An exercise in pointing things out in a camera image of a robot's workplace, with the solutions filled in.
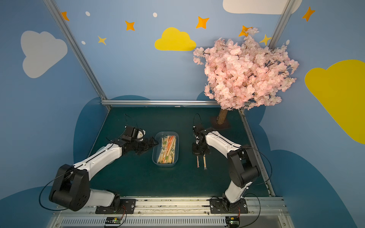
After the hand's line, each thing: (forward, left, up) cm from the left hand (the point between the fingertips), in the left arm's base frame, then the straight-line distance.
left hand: (154, 144), depth 87 cm
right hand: (-2, -28, -6) cm, 29 cm away
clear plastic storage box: (+1, 0, -9) cm, 9 cm away
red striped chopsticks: (-7, -33, -10) cm, 35 cm away
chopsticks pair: (-9, -27, -6) cm, 29 cm away
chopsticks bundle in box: (-2, -8, -9) cm, 12 cm away
